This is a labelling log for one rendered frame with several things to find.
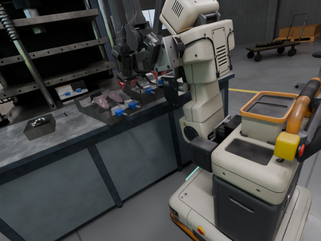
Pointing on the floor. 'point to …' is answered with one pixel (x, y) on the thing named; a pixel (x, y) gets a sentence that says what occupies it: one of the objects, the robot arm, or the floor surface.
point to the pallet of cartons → (312, 31)
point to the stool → (319, 69)
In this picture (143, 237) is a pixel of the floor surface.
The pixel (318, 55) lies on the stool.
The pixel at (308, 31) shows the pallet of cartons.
